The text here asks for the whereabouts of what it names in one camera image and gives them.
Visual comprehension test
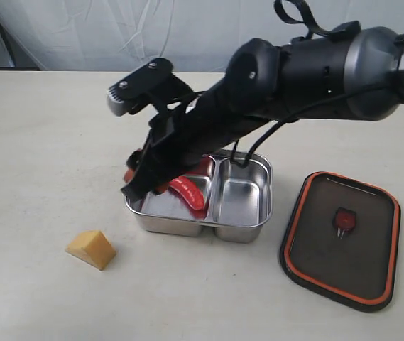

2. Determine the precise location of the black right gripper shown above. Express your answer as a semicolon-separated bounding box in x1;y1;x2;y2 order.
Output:
121;38;280;202

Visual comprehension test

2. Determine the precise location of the red sausage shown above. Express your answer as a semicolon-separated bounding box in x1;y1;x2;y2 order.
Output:
156;156;213;211

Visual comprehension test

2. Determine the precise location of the yellow cheese wedge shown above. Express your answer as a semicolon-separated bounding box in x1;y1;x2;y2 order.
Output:
65;230;116;271

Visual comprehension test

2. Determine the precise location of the dark transparent lunch box lid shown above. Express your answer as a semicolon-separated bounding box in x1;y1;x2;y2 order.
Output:
278;171;401;313

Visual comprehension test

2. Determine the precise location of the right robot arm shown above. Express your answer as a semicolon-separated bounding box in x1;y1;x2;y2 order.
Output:
121;27;404;201

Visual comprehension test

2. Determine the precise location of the stainless steel lunch box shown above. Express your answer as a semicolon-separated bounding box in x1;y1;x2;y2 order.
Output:
125;150;273;243

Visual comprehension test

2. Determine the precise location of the white backdrop curtain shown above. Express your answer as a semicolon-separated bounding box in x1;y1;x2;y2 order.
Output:
0;0;404;73

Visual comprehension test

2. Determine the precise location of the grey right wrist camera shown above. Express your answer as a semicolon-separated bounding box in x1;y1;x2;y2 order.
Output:
107;58;196;117

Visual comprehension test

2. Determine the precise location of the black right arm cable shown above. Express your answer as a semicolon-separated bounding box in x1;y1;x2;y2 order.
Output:
228;0;404;170

